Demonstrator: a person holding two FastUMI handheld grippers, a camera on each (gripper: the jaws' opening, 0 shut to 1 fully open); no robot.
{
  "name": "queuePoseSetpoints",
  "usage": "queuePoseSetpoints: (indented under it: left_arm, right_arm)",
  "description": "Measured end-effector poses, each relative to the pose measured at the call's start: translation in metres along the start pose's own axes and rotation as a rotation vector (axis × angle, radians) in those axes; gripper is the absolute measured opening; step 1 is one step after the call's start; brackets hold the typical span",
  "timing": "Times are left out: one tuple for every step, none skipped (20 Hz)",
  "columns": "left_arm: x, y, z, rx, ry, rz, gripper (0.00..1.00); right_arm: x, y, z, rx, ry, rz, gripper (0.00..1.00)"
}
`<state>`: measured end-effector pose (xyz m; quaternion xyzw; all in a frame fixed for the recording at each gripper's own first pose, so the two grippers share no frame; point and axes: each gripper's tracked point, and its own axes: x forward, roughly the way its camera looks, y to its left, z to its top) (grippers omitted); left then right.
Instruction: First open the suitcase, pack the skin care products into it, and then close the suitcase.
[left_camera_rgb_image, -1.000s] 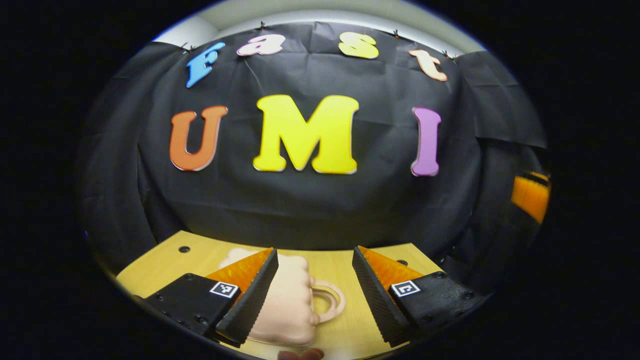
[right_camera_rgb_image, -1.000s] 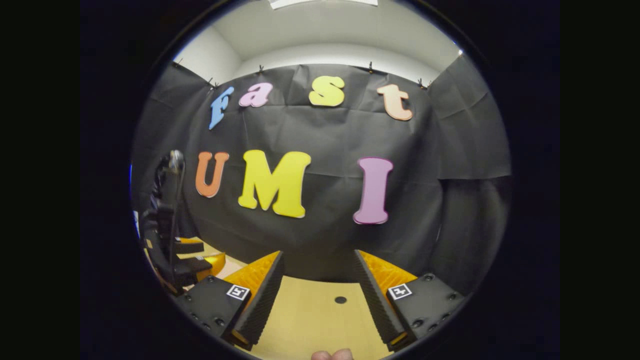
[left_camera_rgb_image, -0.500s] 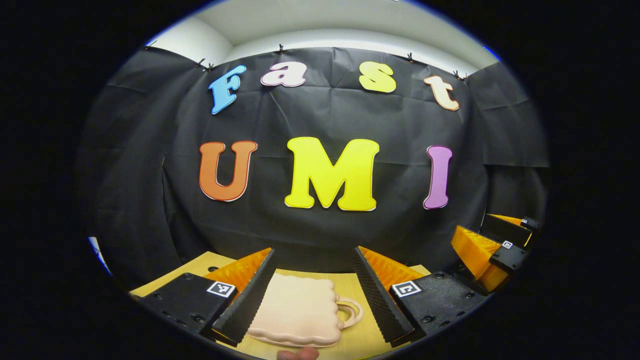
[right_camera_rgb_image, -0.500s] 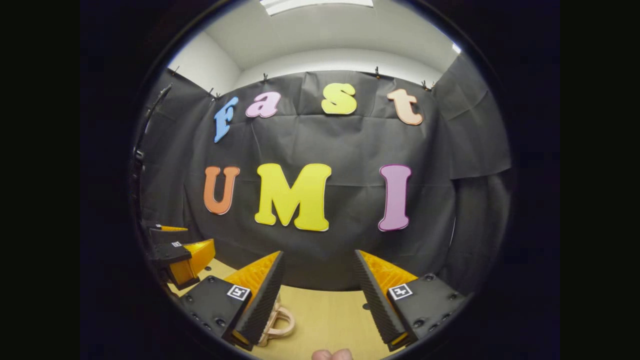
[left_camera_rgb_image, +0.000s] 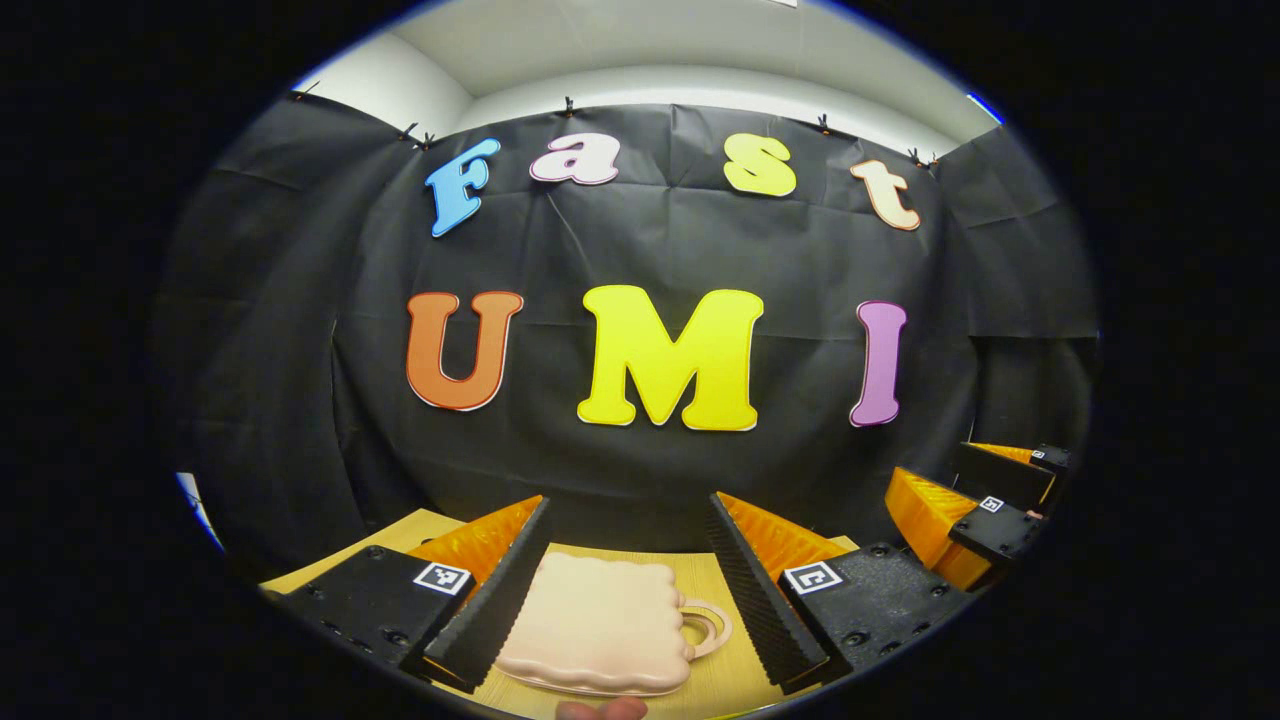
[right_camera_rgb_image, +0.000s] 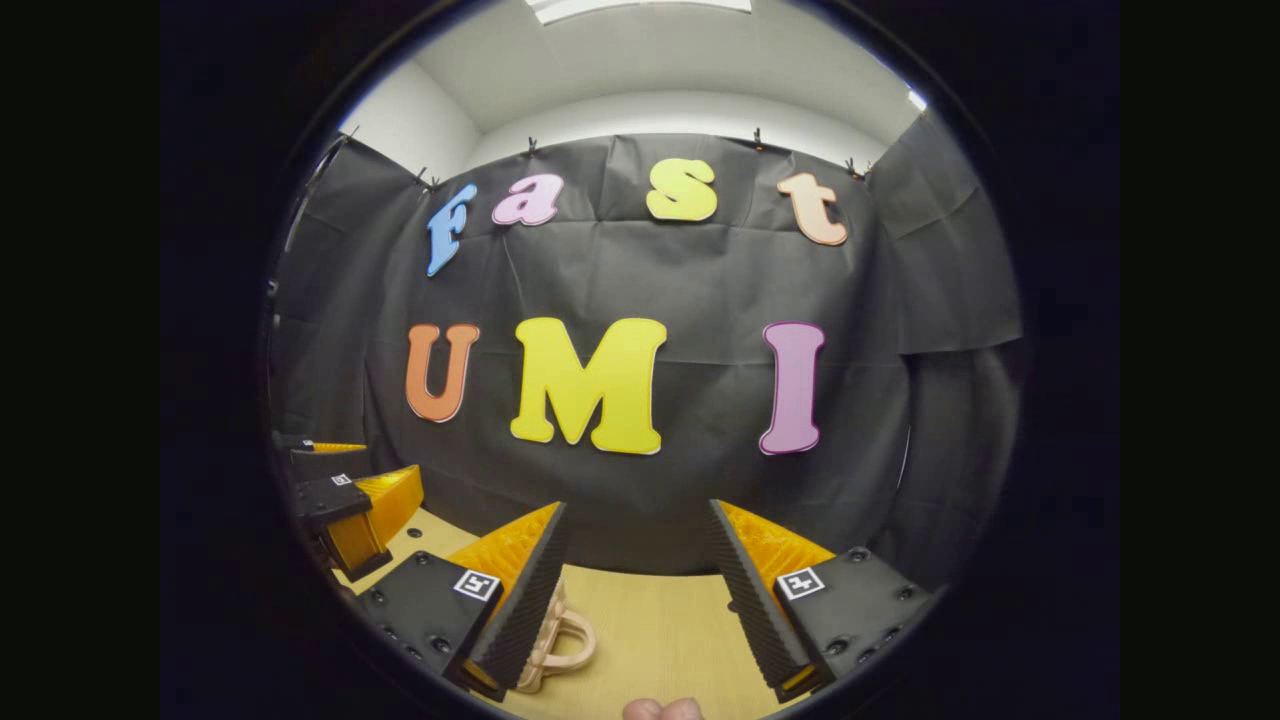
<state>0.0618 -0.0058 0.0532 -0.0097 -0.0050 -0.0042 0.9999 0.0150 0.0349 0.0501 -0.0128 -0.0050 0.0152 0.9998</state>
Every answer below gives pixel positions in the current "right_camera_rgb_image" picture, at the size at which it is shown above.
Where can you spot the ceiling light panel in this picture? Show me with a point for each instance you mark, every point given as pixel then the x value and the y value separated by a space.
pixel 640 8

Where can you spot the pink suitcase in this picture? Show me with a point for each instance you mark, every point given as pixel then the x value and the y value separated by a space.
pixel 560 640

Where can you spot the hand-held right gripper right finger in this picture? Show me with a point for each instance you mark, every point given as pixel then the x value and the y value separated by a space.
pixel 752 610

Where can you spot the black backdrop cloth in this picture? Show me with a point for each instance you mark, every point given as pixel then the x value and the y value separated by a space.
pixel 700 290

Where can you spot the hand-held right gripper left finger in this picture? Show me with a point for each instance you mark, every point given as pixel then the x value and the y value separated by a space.
pixel 525 610

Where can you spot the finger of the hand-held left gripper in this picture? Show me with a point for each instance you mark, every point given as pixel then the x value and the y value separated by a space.
pixel 330 462
pixel 330 498

